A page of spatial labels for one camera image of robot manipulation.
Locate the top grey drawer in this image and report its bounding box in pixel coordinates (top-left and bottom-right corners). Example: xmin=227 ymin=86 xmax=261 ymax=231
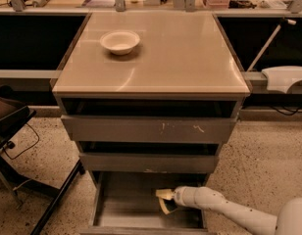
xmin=62 ymin=99 xmax=237 ymax=144

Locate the white stick with handle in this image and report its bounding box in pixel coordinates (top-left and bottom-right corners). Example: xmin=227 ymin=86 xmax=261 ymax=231
xmin=247 ymin=18 xmax=297 ymax=71

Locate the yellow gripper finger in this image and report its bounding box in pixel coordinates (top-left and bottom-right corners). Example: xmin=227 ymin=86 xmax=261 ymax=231
xmin=156 ymin=189 xmax=174 ymax=201
xmin=159 ymin=199 xmax=177 ymax=214

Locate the white bowl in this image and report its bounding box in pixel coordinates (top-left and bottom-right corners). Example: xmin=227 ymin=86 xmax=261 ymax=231
xmin=100 ymin=30 xmax=140 ymax=56

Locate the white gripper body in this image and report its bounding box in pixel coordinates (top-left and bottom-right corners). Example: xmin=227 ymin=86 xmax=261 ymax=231
xmin=173 ymin=186 xmax=197 ymax=209

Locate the green yellow sponge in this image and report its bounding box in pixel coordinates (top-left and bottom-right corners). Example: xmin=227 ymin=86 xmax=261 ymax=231
xmin=163 ymin=200 xmax=177 ymax=214

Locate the grey drawer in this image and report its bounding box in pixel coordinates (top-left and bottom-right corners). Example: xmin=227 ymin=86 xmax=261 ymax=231
xmin=62 ymin=99 xmax=237 ymax=144
xmin=77 ymin=141 xmax=221 ymax=173
xmin=80 ymin=172 xmax=217 ymax=235

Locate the bottom grey drawer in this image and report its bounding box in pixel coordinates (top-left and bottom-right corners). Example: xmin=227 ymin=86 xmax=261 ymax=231
xmin=80 ymin=172 xmax=217 ymax=235

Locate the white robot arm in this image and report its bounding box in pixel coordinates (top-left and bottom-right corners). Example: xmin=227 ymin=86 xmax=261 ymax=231
xmin=156 ymin=186 xmax=302 ymax=235

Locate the black office chair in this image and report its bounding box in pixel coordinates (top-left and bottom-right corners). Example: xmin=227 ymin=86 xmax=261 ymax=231
xmin=0 ymin=84 xmax=86 ymax=235

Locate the grey drawer cabinet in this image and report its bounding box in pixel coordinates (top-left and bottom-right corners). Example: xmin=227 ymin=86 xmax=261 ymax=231
xmin=50 ymin=11 xmax=252 ymax=235

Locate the middle grey drawer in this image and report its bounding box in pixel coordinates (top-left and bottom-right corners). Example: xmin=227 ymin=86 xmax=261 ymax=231
xmin=77 ymin=141 xmax=221 ymax=173

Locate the black floor cable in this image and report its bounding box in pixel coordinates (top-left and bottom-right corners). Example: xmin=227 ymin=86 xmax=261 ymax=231
xmin=3 ymin=122 xmax=41 ymax=161

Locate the white curved plastic cover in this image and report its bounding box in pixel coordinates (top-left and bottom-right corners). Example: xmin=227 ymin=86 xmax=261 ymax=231
xmin=262 ymin=66 xmax=302 ymax=94

